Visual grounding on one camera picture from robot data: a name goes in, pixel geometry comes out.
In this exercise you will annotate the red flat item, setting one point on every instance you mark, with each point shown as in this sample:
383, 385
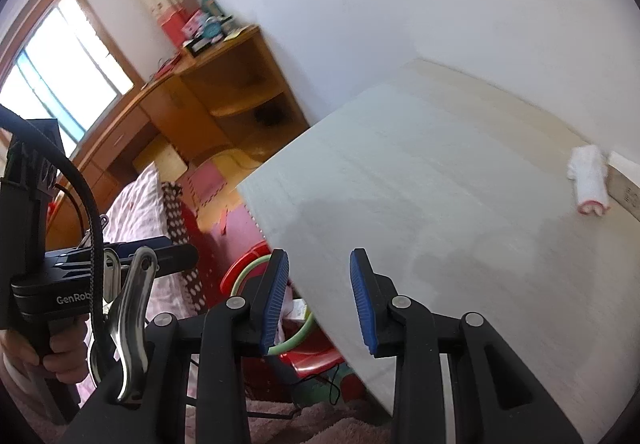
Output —
167, 69

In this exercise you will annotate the black small box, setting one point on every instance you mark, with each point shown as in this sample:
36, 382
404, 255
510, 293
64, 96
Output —
202, 45

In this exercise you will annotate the dark red foam floor mat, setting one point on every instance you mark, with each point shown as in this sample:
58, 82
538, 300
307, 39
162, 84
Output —
240, 226

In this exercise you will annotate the brown polka dot blanket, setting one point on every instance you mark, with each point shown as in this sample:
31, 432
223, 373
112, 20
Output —
175, 209

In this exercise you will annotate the window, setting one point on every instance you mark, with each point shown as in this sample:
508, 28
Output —
60, 64

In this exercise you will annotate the teal alarm clock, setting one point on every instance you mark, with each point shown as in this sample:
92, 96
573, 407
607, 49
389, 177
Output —
212, 26

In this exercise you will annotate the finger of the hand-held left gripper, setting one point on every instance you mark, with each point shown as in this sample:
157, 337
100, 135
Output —
145, 244
170, 260

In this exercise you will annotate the person's left hand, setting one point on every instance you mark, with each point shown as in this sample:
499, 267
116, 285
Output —
70, 364

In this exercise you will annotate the person's left forearm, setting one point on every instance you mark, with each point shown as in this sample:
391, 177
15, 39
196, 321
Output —
20, 394

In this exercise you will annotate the white glove red cuff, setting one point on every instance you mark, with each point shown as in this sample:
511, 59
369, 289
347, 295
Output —
590, 179

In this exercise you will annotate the teal tall box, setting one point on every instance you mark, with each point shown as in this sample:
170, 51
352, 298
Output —
212, 5

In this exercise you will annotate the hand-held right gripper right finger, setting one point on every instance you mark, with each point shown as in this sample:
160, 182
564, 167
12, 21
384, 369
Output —
362, 304

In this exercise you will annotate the pink box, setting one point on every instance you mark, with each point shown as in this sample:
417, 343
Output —
195, 26

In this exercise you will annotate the light wooden chair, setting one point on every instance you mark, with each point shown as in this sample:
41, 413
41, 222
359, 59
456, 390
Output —
157, 156

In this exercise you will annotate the pink checked bedsheet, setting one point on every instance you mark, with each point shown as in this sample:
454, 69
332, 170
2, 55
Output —
135, 204

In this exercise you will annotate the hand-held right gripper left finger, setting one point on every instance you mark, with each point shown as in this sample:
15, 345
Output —
275, 304

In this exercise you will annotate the pink foam floor mat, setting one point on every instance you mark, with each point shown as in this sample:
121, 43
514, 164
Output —
205, 184

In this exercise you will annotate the wooden corner desk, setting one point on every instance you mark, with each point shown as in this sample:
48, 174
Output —
200, 94

